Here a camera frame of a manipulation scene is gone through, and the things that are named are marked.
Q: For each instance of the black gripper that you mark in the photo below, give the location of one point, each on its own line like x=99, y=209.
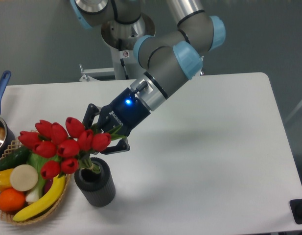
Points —
x=125, y=111

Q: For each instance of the red tulip bouquet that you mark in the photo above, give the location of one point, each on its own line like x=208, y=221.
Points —
x=68, y=148

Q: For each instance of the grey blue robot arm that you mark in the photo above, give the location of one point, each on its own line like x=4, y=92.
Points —
x=159, y=66

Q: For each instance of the dark grey ribbed vase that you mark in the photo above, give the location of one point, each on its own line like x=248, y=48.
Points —
x=99, y=189

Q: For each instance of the green bok choy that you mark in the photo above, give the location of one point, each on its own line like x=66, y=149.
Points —
x=37, y=164

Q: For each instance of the purple red fruit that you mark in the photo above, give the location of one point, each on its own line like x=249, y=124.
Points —
x=47, y=186

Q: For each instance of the yellow banana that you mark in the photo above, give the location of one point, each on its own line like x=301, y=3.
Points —
x=45, y=202

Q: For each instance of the dark green cucumber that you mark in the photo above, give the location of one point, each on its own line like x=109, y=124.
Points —
x=14, y=159

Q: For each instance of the beige round radish slice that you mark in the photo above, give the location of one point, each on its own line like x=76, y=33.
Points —
x=23, y=177

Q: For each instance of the yellow bell pepper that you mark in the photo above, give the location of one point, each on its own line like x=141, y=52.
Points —
x=5, y=179

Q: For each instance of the orange fruit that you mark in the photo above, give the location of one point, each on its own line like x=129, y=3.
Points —
x=12, y=200

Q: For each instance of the black device at table edge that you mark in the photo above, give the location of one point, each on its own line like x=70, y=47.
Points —
x=296, y=208

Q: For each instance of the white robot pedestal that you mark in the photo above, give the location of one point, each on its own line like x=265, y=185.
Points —
x=121, y=38

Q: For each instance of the blue handled saucepan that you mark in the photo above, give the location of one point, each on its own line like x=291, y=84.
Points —
x=6, y=135

